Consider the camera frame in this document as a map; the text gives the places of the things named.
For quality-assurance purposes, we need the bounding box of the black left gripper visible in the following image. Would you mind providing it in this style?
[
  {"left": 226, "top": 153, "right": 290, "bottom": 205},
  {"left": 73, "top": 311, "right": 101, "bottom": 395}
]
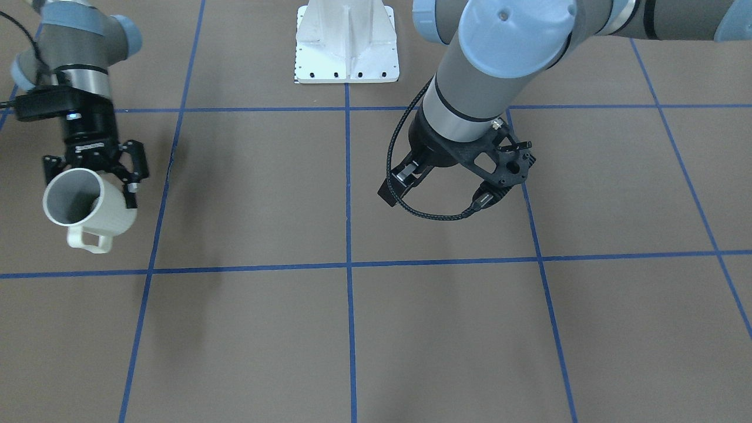
[{"left": 378, "top": 109, "right": 465, "bottom": 207}]

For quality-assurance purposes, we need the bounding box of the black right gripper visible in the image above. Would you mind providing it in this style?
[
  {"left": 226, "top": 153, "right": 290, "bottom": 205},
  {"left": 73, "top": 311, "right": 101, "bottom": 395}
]
[{"left": 41, "top": 88, "right": 150, "bottom": 210}]

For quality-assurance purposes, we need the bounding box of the white HOME mug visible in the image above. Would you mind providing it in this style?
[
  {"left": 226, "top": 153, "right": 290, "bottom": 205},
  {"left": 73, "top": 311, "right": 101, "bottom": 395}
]
[{"left": 42, "top": 168, "right": 137, "bottom": 254}]

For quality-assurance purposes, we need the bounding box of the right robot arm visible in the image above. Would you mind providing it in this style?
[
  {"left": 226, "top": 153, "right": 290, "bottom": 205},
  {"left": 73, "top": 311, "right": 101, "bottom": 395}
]
[{"left": 8, "top": 1, "right": 150, "bottom": 209}]

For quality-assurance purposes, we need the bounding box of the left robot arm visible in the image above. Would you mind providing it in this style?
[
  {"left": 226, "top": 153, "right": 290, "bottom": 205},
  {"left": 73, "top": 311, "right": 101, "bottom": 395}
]
[{"left": 378, "top": 1, "right": 750, "bottom": 220}]

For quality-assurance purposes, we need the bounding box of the black braided cable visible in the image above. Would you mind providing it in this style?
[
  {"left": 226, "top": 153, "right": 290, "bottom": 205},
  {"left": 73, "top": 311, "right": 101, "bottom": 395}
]
[
  {"left": 385, "top": 82, "right": 506, "bottom": 221},
  {"left": 0, "top": 9, "right": 42, "bottom": 109}
]

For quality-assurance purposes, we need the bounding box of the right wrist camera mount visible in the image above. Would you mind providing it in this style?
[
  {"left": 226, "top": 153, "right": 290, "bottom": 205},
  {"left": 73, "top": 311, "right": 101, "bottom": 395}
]
[{"left": 12, "top": 85, "right": 115, "bottom": 122}]

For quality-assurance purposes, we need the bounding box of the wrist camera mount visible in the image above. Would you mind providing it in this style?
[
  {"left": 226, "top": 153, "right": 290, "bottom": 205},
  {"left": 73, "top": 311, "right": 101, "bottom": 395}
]
[
  {"left": 12, "top": 85, "right": 115, "bottom": 122},
  {"left": 451, "top": 119, "right": 536, "bottom": 189}
]

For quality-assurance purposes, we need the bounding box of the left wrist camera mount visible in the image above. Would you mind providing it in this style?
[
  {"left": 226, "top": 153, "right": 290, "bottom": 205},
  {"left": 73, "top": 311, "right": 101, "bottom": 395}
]
[{"left": 451, "top": 119, "right": 536, "bottom": 189}]

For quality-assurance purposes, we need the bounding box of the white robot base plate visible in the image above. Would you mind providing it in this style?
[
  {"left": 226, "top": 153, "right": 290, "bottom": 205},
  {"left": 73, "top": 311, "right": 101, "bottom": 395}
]
[{"left": 294, "top": 1, "right": 400, "bottom": 84}]

